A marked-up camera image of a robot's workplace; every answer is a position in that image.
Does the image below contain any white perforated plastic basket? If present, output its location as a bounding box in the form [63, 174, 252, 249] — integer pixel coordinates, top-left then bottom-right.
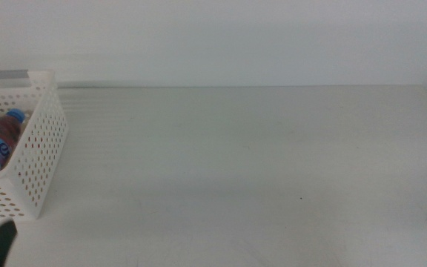
[0, 69, 69, 223]

